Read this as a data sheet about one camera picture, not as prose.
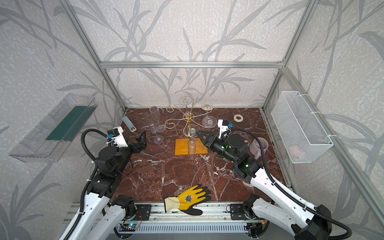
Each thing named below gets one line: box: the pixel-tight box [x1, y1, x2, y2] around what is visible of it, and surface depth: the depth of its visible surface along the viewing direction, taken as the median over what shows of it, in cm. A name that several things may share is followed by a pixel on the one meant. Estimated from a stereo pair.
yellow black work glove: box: [164, 184, 212, 216], surface depth 77 cm
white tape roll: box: [233, 114, 244, 123], surface depth 118 cm
